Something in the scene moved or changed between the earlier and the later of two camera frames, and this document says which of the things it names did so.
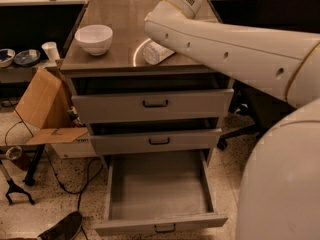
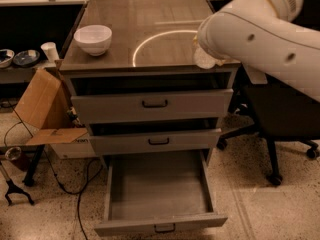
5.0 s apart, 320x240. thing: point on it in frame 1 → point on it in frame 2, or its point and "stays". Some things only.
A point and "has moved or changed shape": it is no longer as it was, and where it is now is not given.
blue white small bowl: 6,57 stays
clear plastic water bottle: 154,52 has moved or changed shape
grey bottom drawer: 159,191 stays
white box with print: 80,148 stays
